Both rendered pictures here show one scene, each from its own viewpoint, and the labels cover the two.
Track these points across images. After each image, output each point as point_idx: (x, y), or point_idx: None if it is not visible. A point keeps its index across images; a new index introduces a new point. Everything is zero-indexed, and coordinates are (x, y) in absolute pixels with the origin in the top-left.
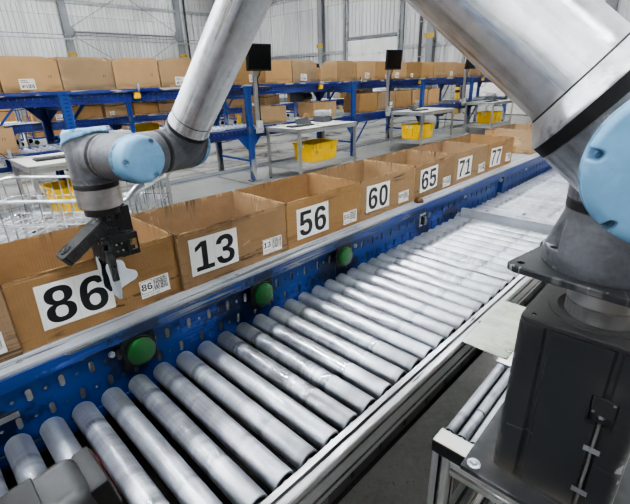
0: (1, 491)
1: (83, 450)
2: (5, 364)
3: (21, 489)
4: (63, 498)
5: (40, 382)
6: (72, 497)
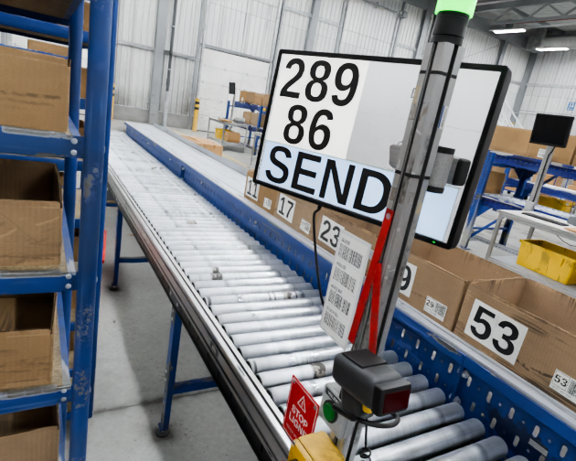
0: (473, 458)
1: (407, 381)
2: (570, 412)
3: (379, 359)
4: (370, 373)
5: None
6: (370, 376)
